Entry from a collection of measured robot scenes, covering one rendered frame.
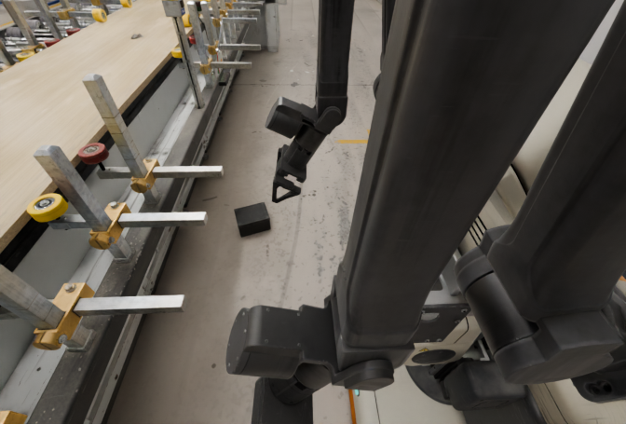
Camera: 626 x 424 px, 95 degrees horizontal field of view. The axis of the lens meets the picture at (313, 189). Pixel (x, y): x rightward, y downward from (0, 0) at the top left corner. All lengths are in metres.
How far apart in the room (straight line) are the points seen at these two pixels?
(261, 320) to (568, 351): 0.23
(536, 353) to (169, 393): 1.48
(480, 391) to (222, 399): 1.05
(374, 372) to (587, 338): 0.14
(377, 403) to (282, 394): 0.88
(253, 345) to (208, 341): 1.36
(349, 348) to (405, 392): 1.04
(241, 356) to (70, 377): 0.72
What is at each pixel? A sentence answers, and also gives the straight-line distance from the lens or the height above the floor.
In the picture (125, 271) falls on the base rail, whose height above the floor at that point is 0.70.
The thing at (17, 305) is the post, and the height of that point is 0.95.
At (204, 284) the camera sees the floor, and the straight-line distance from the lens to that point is 1.78.
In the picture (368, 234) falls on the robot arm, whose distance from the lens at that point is 0.16.
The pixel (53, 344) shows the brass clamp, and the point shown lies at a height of 0.82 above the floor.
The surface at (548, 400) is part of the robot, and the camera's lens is 0.92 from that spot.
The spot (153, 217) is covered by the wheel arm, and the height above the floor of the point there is 0.84.
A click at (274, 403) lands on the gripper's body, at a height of 1.09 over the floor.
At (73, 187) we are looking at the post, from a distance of 0.88.
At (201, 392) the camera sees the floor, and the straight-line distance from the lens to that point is 1.58.
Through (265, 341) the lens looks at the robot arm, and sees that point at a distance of 0.28.
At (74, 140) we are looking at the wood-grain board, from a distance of 1.32.
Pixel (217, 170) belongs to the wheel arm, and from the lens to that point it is 1.09.
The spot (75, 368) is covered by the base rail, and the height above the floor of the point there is 0.70.
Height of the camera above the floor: 1.49
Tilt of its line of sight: 43 degrees down
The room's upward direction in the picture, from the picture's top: 2 degrees clockwise
